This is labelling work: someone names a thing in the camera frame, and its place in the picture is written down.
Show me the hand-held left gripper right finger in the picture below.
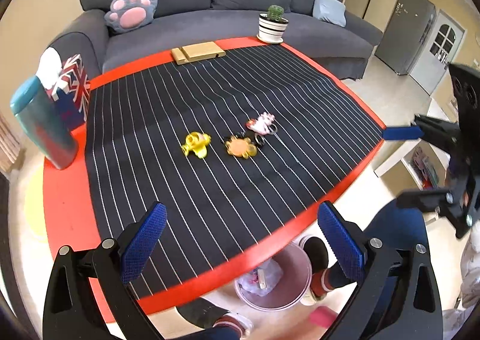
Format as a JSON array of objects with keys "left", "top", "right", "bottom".
[{"left": 317, "top": 201, "right": 444, "bottom": 340}]

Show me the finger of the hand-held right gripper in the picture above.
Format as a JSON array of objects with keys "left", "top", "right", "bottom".
[
  {"left": 382, "top": 114, "right": 464, "bottom": 155},
  {"left": 397, "top": 188, "right": 456, "bottom": 218}
]

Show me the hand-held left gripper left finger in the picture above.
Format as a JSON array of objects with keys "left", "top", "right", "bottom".
[{"left": 42, "top": 202, "right": 168, "bottom": 340}]

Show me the pink translucent trash bin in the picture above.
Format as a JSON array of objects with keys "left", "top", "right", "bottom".
[{"left": 234, "top": 243, "right": 313, "bottom": 311}]

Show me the black white-soled shoe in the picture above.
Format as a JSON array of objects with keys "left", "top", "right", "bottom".
[
  {"left": 176, "top": 297, "right": 254, "bottom": 338},
  {"left": 299, "top": 235, "right": 332, "bottom": 307}
]

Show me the white windowed door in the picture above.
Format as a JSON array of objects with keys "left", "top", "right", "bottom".
[{"left": 409, "top": 10, "right": 467, "bottom": 96}]

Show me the pink soft object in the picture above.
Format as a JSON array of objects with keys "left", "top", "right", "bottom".
[{"left": 308, "top": 306, "right": 338, "bottom": 329}]

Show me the clear plastic bag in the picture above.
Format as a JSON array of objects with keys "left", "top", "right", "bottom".
[{"left": 238, "top": 261, "right": 283, "bottom": 297}]

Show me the grey refrigerator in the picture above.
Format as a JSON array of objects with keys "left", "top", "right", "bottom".
[{"left": 375, "top": 0, "right": 437, "bottom": 76}]

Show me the white patterned garment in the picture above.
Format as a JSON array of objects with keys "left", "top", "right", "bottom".
[{"left": 442, "top": 220, "right": 480, "bottom": 340}]

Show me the person's left leg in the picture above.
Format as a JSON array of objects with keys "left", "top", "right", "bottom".
[{"left": 202, "top": 325, "right": 248, "bottom": 340}]

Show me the light blue cushion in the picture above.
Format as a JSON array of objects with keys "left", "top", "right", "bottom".
[{"left": 312, "top": 0, "right": 346, "bottom": 27}]

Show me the black striped table mat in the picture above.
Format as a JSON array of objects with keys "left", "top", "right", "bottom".
[{"left": 84, "top": 45, "right": 387, "bottom": 299}]

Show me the teal thermos bottle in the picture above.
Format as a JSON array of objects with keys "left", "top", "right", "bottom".
[{"left": 10, "top": 75, "right": 79, "bottom": 170}]

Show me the flag print tissue box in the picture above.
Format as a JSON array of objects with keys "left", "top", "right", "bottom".
[{"left": 45, "top": 54, "right": 91, "bottom": 128}]

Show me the potted cactus striped pot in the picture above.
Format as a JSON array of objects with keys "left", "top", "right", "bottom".
[{"left": 257, "top": 5, "right": 290, "bottom": 44}]

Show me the wooden phone stand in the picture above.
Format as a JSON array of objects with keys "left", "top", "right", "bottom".
[{"left": 171, "top": 43, "right": 227, "bottom": 66}]

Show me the dark grey sofa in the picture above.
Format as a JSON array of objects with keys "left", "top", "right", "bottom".
[{"left": 49, "top": 0, "right": 384, "bottom": 80}]

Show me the grey pink paw cushion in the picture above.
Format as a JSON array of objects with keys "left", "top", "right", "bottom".
[{"left": 104, "top": 0, "right": 158, "bottom": 35}]

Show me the yellow toy keychain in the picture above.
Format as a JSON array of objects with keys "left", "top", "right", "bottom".
[{"left": 181, "top": 131, "right": 211, "bottom": 159}]

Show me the orange toy keychain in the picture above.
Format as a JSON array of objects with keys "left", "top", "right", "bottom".
[{"left": 223, "top": 132, "right": 267, "bottom": 159}]

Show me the pink pig keychain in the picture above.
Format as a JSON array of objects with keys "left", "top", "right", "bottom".
[{"left": 246, "top": 112, "right": 278, "bottom": 136}]

